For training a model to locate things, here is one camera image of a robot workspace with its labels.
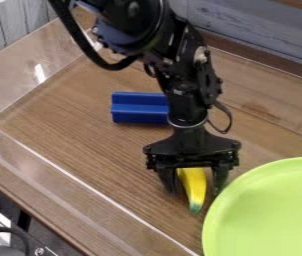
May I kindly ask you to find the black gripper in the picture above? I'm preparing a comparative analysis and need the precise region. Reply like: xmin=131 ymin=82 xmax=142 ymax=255
xmin=143 ymin=126 xmax=241 ymax=195

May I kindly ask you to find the yellow toy banana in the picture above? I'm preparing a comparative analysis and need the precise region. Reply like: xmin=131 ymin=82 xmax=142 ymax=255
xmin=177 ymin=167 xmax=208 ymax=214

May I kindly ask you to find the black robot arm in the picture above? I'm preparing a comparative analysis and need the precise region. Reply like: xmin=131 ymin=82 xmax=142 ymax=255
xmin=47 ymin=0 xmax=241 ymax=191

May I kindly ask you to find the green plate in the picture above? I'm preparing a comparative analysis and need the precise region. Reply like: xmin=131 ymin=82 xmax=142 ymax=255
xmin=202 ymin=157 xmax=302 ymax=256

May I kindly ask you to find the blue plastic block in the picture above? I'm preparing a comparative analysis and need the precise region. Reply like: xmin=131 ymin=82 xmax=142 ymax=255
xmin=111 ymin=92 xmax=169 ymax=124

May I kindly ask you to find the clear acrylic barrier wall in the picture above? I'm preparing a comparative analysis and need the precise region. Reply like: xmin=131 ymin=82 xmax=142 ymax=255
xmin=0 ymin=21 xmax=202 ymax=256

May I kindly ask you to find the black cable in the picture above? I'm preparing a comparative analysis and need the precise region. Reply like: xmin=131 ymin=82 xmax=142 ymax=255
xmin=0 ymin=225 xmax=33 ymax=256

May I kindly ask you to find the clear acrylic corner bracket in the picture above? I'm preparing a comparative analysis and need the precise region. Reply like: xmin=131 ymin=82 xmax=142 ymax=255
xmin=65 ymin=15 xmax=103 ymax=52

